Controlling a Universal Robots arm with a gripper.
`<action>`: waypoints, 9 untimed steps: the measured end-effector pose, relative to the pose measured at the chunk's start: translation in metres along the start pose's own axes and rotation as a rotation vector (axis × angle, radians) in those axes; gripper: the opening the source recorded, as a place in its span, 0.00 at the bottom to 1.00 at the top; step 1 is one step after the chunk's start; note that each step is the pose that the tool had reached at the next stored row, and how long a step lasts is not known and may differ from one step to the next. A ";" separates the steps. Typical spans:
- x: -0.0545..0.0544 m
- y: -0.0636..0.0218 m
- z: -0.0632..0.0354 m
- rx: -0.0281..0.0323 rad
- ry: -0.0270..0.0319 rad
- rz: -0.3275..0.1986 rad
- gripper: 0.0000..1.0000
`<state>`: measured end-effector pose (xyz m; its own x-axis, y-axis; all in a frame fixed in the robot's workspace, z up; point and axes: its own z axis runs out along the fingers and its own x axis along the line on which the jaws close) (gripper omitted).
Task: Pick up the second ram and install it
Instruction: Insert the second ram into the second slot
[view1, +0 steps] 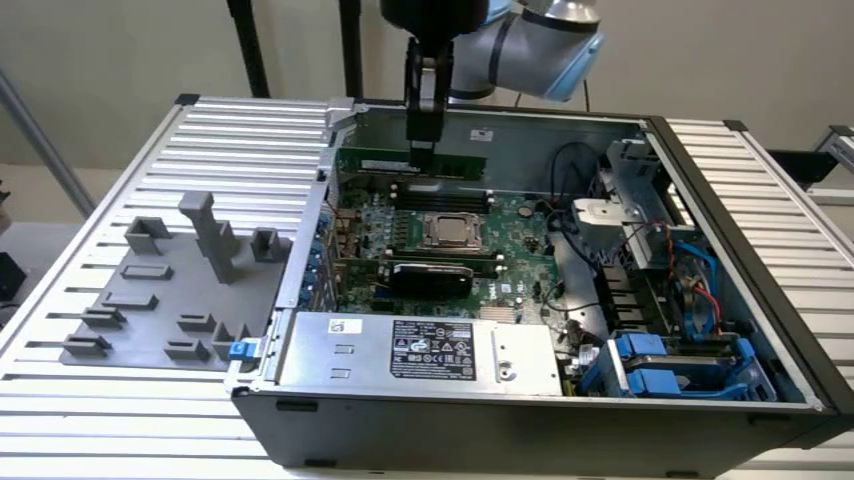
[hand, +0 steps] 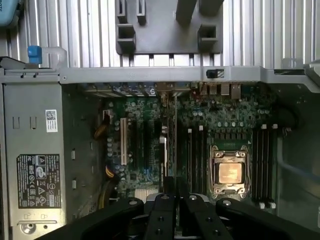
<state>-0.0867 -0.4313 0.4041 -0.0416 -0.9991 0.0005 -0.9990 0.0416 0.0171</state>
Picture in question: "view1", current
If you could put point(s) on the blue case latch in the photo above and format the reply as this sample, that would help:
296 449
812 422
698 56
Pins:
241 350

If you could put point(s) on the grey parts rack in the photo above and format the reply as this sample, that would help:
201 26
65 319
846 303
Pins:
167 300

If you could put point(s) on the black table corner cap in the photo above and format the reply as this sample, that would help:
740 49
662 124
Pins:
187 99
735 125

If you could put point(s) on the green RAM stick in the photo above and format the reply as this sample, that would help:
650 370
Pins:
460 167

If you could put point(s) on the grey metal pole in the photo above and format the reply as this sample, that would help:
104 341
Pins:
40 140

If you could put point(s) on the black object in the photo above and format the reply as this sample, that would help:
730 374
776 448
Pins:
9 277

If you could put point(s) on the black open PC case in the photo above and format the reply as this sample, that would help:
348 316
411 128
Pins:
533 435

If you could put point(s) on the CPU socket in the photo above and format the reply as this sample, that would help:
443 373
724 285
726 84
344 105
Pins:
420 235

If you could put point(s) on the silver power supply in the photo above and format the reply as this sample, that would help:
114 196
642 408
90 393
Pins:
373 360

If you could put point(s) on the metal disk bay cage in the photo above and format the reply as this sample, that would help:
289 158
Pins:
634 200

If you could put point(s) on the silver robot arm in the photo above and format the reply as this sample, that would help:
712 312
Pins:
533 45

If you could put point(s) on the black RAM slot bank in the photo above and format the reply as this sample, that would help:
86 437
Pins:
443 199
489 260

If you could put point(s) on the aluminium frame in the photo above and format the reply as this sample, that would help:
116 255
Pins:
834 145

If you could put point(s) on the blue disk caddy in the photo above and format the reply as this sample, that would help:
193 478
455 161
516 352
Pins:
647 360

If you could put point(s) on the chipset heat sink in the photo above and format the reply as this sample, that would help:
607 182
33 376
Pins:
497 314

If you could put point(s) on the black stand pole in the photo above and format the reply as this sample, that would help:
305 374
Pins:
351 50
252 50

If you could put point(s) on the silver CPU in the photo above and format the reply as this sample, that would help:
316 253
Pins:
448 228

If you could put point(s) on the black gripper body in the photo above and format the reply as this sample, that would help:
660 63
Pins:
433 17

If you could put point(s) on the black graphics card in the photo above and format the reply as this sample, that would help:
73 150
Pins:
432 280

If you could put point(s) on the green motherboard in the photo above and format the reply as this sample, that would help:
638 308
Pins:
520 250

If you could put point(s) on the black box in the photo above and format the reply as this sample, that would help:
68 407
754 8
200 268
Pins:
800 167

